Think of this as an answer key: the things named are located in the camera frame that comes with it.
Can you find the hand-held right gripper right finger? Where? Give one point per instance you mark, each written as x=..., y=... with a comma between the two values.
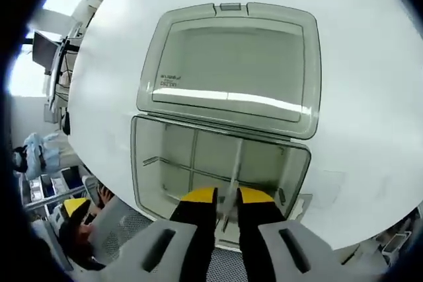
x=284, y=255

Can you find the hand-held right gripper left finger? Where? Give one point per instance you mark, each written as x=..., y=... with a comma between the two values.
x=158, y=255

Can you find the grey transparent guide fixture box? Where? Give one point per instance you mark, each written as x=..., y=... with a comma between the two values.
x=231, y=64

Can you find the shelf of storage bins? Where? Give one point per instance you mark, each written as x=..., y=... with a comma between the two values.
x=49, y=189

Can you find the grey mesh office chair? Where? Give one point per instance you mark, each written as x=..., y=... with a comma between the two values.
x=125, y=226

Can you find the white side desk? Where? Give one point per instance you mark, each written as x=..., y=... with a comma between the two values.
x=54, y=84

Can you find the black computer monitor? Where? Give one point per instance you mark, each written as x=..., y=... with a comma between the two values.
x=46, y=49

